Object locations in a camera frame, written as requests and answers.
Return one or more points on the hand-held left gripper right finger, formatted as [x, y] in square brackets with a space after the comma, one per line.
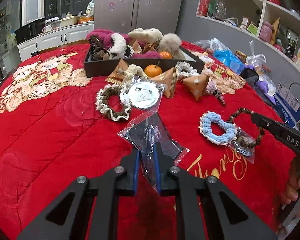
[157, 170]

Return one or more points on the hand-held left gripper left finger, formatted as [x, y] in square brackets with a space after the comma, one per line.
[136, 172]

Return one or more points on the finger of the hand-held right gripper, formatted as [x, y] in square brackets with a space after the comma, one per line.
[262, 121]

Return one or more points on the clear bag with dark item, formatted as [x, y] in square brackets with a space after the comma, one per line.
[150, 130]

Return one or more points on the blue knitted scrunchie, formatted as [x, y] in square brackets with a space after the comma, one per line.
[207, 122]

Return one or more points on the tan triangular dotted packet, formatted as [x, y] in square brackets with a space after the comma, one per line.
[168, 82]
[196, 86]

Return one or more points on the round mirror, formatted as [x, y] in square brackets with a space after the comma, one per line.
[145, 95]

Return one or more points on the brown cream frilled scrunchie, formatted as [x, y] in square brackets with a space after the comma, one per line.
[101, 102]

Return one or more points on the dark rectangular storage box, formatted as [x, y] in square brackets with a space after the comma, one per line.
[100, 71]

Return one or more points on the person's right hand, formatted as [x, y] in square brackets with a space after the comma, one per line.
[292, 180]

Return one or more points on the blue cardboard box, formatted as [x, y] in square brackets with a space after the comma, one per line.
[287, 105]

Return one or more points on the purple plush item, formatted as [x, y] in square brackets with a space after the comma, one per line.
[262, 86]

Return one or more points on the small clear plastic bag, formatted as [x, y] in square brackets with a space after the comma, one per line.
[245, 153]

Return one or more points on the black cloth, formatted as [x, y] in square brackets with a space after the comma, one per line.
[248, 73]

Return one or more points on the knotted clear plastic bag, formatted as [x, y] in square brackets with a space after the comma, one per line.
[256, 60]

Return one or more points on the yellow red snack packet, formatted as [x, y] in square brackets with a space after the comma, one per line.
[241, 55]

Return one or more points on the blue plastic bag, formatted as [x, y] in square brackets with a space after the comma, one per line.
[227, 58]

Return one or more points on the white lace scrunchie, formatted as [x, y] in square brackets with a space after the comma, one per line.
[190, 72]

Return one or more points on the clear crumpled plastic bag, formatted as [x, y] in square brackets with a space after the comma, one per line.
[215, 45]

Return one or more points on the pink bag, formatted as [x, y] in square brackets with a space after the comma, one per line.
[266, 31]

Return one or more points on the green label card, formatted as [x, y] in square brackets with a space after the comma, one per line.
[252, 28]

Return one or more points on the tangerine with stem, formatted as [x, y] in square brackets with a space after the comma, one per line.
[153, 71]

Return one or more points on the tan triangular packet with figure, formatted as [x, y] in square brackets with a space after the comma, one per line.
[116, 73]

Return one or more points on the cream braided scrunchie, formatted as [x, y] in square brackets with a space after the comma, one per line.
[132, 68]

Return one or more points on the small magenta fluffy scrunchie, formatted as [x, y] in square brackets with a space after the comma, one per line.
[150, 55]

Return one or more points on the stemless tangerine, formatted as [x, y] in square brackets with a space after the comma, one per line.
[165, 55]

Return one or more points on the beige fluffy pompom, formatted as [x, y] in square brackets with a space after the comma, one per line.
[170, 42]

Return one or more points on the tan triangular striped packet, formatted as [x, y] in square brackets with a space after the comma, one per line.
[150, 47]
[137, 47]

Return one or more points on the green box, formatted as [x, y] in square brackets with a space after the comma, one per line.
[212, 8]

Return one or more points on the white and black fluffy scrunchie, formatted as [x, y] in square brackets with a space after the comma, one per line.
[117, 42]

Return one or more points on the tall red box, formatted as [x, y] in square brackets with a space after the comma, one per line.
[203, 3]

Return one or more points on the dark brown hair claw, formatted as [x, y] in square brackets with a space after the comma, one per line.
[95, 46]

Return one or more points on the cream plush toy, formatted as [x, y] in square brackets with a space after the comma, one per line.
[142, 33]

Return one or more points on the large magenta fluffy scrunchie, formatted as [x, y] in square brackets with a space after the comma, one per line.
[100, 35]

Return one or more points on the white kitchen cabinet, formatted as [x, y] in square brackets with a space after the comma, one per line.
[52, 40]

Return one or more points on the silver double-door refrigerator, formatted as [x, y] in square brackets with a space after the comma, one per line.
[140, 5]

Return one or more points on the white mug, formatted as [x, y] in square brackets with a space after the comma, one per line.
[47, 29]

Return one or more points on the filled bag on counter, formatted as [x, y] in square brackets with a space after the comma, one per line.
[90, 8]

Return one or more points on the black microwave oven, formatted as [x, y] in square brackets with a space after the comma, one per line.
[27, 32]

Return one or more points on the small brown frame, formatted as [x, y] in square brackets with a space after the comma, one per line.
[245, 22]

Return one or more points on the white wall shelf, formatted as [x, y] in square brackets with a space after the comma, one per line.
[277, 7]

